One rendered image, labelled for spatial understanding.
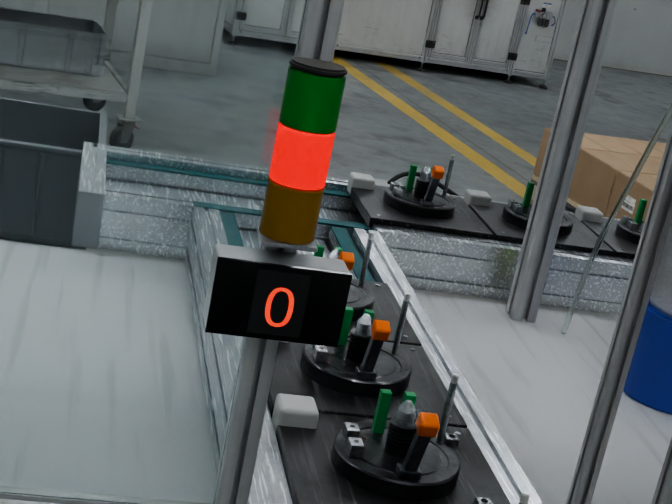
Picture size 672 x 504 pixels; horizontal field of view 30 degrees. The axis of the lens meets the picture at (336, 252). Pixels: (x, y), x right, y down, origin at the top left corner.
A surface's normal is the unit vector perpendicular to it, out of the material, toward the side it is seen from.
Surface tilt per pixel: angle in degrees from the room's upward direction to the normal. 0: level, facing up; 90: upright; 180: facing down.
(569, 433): 0
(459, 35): 90
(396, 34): 90
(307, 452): 0
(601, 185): 90
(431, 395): 0
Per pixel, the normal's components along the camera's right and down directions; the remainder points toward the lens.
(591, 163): -0.94, -0.08
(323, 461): 0.19, -0.93
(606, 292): 0.16, 0.33
